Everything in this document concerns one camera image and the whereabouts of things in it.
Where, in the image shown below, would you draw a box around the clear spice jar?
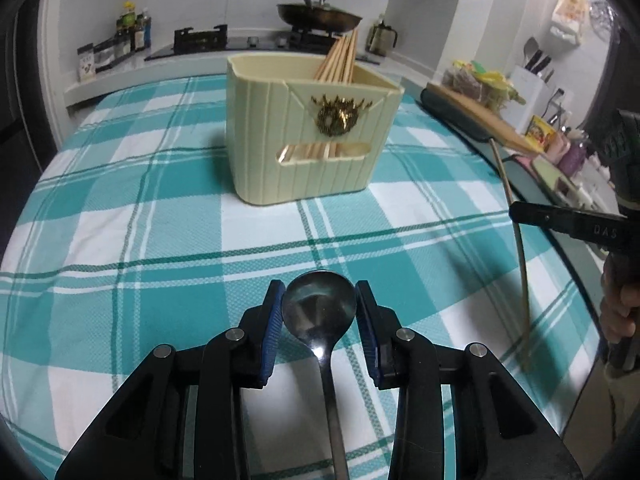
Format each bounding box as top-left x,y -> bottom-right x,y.
94,39 -> 116,74

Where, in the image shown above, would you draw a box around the dark grey refrigerator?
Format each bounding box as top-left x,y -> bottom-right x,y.
0,0 -> 57,171

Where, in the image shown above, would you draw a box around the dark kettle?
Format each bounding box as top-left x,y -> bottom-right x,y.
367,14 -> 399,57

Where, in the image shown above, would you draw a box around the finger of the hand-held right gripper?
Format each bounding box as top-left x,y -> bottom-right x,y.
509,202 -> 630,250

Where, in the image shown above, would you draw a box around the snack bags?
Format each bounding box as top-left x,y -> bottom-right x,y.
442,59 -> 527,111

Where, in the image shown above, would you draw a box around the yellow packet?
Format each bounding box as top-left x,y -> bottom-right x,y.
525,115 -> 559,154

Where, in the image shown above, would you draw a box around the cream ribbed utensil holder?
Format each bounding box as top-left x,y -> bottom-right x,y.
226,52 -> 405,207

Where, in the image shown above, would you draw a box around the white kitchen counter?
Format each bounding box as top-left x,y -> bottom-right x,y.
65,46 -> 436,112

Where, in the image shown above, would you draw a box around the person's right hand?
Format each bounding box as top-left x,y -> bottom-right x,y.
601,260 -> 635,345

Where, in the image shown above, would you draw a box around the black gas stove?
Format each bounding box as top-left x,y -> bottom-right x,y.
145,24 -> 386,64

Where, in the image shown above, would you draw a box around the dark wok with lid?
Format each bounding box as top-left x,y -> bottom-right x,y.
277,0 -> 364,34

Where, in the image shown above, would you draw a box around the wooden cutting board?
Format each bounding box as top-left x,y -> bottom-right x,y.
440,82 -> 547,155

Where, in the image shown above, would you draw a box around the white knife block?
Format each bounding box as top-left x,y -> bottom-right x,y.
506,64 -> 554,117

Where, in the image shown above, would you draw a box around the purple jar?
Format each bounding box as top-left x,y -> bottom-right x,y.
557,132 -> 589,177

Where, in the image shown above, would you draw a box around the dark sauce bottle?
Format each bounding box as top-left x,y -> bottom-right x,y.
134,8 -> 151,52

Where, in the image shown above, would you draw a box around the bunch of chopsticks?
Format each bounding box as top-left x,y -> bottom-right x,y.
279,31 -> 360,165

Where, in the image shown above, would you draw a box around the white label spice jar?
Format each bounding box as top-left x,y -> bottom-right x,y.
77,42 -> 97,84

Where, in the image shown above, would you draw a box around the light wooden chopstick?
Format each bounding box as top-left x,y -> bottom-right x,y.
489,139 -> 533,373

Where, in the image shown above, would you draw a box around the yellow cap sauce bottle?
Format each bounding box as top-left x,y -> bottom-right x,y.
117,2 -> 137,56

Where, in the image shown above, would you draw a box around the small steel spoon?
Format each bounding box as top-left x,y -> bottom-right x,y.
281,270 -> 357,480

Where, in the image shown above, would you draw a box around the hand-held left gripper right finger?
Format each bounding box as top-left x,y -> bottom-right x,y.
354,281 -> 583,480

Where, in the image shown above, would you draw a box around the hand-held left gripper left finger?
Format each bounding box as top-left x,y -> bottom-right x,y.
55,280 -> 286,480

